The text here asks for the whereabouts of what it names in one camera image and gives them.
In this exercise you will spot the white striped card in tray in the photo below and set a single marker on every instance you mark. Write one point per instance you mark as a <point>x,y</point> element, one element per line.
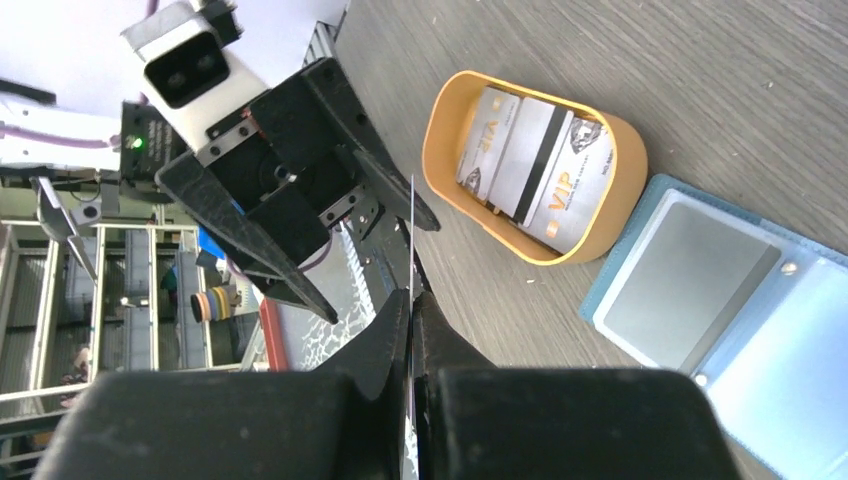
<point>532,140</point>

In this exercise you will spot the blue leather card holder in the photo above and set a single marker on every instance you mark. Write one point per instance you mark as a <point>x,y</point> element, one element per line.
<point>754,313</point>

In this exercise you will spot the orange oval plastic tray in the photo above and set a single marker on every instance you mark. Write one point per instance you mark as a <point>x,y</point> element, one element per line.
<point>448,126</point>

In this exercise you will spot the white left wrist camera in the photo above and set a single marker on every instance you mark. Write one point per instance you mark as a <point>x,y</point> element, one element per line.
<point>187,73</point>

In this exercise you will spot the silver VIP card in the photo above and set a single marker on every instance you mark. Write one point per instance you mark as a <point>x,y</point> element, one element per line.
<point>488,133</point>

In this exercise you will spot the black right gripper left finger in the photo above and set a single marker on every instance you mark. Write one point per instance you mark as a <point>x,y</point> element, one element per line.
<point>341,420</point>

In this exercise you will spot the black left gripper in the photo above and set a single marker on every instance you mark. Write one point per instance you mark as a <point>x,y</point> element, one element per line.
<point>280,158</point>

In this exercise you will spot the black card with gold chip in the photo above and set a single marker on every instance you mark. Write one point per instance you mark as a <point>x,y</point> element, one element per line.
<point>689,274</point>

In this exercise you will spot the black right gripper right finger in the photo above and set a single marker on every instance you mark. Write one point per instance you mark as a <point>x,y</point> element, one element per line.
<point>476,420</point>

